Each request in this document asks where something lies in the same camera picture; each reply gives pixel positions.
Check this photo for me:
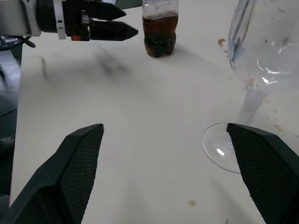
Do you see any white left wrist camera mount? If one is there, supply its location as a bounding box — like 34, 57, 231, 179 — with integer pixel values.
52, 0, 65, 40

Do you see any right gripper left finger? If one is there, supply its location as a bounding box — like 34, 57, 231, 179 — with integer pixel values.
0, 123, 105, 224

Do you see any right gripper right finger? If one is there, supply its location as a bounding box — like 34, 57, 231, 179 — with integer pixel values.
226, 123, 299, 224

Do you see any clear bottle with brown drink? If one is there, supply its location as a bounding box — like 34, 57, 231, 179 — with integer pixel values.
141, 0, 180, 58

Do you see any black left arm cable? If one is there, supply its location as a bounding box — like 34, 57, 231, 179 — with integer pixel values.
22, 35, 36, 49

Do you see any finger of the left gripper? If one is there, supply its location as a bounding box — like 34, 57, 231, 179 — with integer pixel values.
90, 20, 139, 42
90, 0, 127, 21

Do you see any clear wine glass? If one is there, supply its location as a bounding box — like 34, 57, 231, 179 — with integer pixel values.
202, 0, 299, 174

